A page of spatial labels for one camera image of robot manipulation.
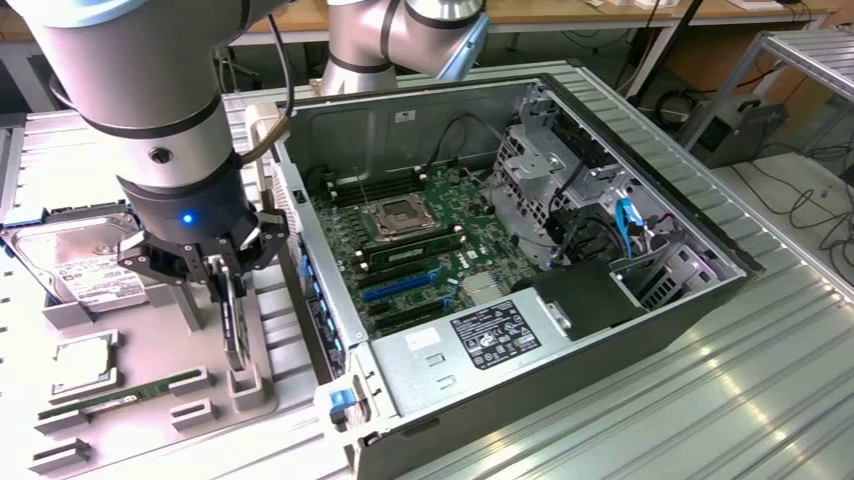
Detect silver CPU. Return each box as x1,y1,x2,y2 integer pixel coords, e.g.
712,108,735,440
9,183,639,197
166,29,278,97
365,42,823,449
51,343,117,396

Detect black wire bundle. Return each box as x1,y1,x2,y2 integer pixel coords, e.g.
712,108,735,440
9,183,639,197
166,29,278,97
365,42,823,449
549,208,632,264

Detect green motherboard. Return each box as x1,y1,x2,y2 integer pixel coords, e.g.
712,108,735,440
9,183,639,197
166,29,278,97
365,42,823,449
309,162,536,342

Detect wooden desk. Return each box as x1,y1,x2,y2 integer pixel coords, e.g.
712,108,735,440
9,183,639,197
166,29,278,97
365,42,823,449
0,0,839,57

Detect installed green RAM stick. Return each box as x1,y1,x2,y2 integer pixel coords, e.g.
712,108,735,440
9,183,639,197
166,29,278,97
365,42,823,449
365,236,465,264

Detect blue SATA wire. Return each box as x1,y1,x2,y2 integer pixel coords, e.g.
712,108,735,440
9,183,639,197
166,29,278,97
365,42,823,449
615,196,648,262

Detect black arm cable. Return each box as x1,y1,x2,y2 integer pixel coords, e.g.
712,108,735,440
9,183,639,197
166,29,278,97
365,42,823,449
240,12,297,166

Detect black plastic air shroud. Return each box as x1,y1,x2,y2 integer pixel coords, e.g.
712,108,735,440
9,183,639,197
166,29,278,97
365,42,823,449
532,266,651,343

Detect silver power supply with label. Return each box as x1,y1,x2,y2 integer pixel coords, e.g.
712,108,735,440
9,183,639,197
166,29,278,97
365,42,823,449
368,287,582,419

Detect black expansion slot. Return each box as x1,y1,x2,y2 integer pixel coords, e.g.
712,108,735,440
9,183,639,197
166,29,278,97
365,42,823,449
368,298,436,322
370,310,449,338

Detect black floor cables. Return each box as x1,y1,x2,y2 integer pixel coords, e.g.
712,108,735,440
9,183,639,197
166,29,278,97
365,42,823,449
729,164,854,251

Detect CPU socket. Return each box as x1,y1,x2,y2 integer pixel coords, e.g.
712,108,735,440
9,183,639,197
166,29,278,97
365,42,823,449
362,197,436,242

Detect blue expansion slot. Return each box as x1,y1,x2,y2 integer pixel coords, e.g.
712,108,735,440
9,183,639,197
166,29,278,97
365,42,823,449
358,272,438,304

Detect black graphics card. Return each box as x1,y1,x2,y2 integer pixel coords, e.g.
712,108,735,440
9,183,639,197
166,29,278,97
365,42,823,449
210,257,253,373

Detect grey equipment box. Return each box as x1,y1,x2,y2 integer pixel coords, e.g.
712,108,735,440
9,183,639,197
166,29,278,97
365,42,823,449
688,93,791,170

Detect aluminium frame table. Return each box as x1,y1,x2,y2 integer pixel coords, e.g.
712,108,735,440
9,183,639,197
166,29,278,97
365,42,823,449
717,29,854,132

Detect silver metal disk bay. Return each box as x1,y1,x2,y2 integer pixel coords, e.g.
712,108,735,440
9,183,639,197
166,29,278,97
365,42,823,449
489,122,643,257

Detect thin black wire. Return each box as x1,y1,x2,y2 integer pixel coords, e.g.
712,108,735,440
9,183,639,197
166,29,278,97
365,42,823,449
425,113,509,174

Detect silver hard disk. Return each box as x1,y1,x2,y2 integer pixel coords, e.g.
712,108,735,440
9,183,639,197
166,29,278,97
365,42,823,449
10,212,154,314

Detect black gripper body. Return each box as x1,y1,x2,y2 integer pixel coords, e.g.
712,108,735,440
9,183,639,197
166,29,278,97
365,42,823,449
115,152,262,254

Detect grey parts rack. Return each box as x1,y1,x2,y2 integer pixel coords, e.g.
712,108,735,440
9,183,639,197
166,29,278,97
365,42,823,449
0,199,320,477

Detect loose green RAM stick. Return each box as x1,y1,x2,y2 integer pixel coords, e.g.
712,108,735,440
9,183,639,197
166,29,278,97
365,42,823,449
35,368,204,422

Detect coiled black cable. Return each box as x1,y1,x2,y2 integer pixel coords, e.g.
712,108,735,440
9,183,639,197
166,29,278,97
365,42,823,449
655,88,700,125

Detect silver chipset heatsink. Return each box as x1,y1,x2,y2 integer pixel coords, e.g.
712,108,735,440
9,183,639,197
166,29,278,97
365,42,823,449
458,277,513,307

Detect open black PC case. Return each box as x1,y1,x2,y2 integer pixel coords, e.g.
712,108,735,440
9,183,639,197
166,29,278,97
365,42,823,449
272,72,765,480

